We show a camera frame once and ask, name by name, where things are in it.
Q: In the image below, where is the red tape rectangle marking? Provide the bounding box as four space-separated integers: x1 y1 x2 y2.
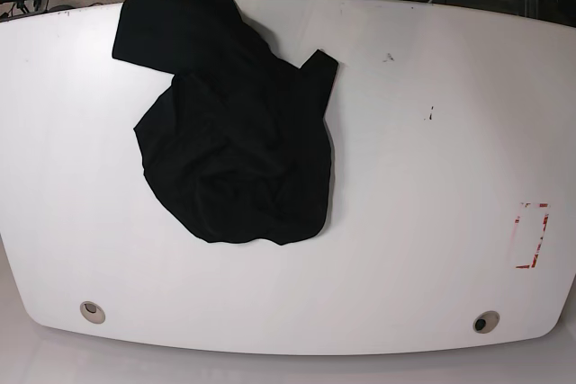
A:
510 202 551 270

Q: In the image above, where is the table cable grommet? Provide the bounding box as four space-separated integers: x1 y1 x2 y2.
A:
80 301 105 325
472 310 500 334

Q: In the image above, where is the left table cable grommet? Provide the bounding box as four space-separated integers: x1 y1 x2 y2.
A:
80 301 105 325

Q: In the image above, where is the black T-shirt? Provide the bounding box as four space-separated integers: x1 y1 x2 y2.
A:
112 0 338 246

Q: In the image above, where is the right table cable grommet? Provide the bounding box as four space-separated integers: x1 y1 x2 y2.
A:
472 310 500 334

